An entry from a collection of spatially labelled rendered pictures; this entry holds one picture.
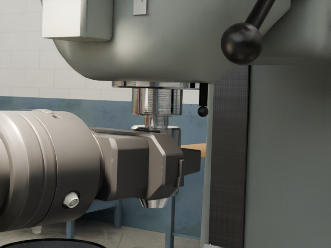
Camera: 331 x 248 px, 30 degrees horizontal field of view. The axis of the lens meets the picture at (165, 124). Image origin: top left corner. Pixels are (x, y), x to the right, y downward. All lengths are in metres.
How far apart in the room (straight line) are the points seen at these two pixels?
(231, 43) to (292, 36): 0.20
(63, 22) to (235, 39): 0.13
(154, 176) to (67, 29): 0.14
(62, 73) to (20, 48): 0.67
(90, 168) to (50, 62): 6.13
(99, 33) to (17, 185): 0.13
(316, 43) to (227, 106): 0.36
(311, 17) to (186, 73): 0.16
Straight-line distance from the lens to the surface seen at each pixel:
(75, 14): 0.47
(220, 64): 0.54
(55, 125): 0.46
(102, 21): 0.48
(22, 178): 0.43
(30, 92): 6.78
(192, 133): 5.48
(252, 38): 0.43
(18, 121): 0.45
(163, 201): 0.57
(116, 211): 5.88
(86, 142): 0.47
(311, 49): 0.62
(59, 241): 2.86
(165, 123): 0.57
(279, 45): 0.63
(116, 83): 0.55
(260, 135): 0.93
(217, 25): 0.50
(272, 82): 0.93
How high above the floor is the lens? 1.30
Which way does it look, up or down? 3 degrees down
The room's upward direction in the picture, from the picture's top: 2 degrees clockwise
